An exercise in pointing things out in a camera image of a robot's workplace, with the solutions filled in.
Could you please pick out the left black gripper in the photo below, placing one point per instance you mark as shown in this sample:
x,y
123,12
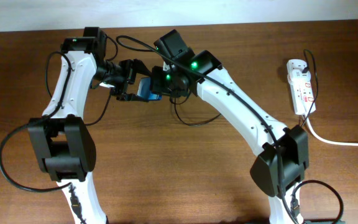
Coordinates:
x,y
128,65

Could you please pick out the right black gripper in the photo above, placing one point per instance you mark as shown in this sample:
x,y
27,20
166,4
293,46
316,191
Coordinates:
x,y
156,82

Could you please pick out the blue screen smartphone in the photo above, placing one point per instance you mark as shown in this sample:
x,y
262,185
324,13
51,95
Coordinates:
x,y
145,92

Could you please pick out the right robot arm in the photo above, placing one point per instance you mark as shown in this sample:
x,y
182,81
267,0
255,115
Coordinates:
x,y
281,153

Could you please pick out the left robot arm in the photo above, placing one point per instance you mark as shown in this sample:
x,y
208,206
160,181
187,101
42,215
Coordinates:
x,y
62,144

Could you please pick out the white power strip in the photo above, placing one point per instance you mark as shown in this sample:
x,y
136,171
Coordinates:
x,y
299,79

